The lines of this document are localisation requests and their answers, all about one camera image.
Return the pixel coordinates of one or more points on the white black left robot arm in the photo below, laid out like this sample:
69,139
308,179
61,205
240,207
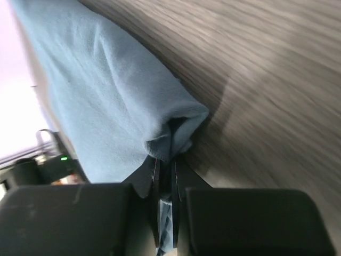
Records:
45,162

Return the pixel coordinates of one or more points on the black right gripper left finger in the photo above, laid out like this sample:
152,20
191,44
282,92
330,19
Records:
39,218

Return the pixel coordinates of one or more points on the grey-blue t shirt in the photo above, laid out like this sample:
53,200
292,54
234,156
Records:
116,103

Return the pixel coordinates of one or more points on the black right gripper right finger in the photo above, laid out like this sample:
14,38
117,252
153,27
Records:
230,221

